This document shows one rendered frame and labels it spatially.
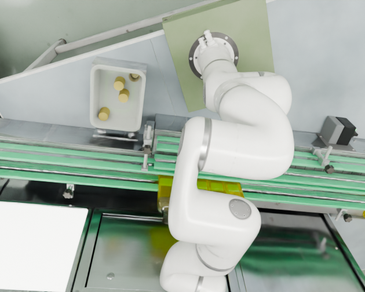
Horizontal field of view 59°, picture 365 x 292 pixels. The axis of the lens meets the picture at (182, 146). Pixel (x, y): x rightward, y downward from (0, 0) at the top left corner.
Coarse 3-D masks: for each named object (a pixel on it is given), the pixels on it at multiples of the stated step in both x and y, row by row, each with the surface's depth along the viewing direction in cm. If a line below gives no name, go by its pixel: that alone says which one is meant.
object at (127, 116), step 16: (96, 80) 105; (112, 80) 109; (128, 80) 110; (144, 80) 103; (96, 96) 108; (112, 96) 113; (96, 112) 112; (112, 112) 116; (128, 112) 116; (112, 128) 111; (128, 128) 112
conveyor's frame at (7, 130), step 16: (0, 128) 111; (16, 128) 112; (32, 128) 114; (48, 128) 116; (64, 128) 117; (80, 128) 119; (160, 128) 109; (176, 128) 111; (32, 144) 109; (48, 144) 109; (64, 144) 109; (80, 144) 110; (96, 144) 112; (112, 144) 113; (128, 144) 115; (304, 144) 116; (320, 144) 118; (352, 144) 123
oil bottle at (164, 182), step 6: (162, 180) 106; (168, 180) 107; (162, 186) 104; (168, 186) 104; (162, 192) 101; (168, 192) 101; (162, 198) 99; (168, 198) 99; (162, 204) 98; (168, 204) 98
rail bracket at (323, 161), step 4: (312, 148) 115; (316, 148) 114; (320, 148) 114; (328, 148) 106; (312, 152) 115; (316, 152) 113; (328, 152) 107; (320, 156) 109; (324, 156) 108; (320, 160) 109; (324, 160) 107; (328, 160) 108; (320, 164) 109; (324, 164) 107; (328, 164) 107; (324, 168) 106; (328, 168) 104; (332, 168) 104; (328, 172) 105; (332, 172) 105
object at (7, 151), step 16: (0, 144) 106; (16, 144) 107; (32, 160) 102; (48, 160) 103; (64, 160) 104; (80, 160) 106; (96, 160) 107; (112, 160) 109; (128, 160) 110; (208, 176) 110; (224, 176) 111; (352, 192) 116
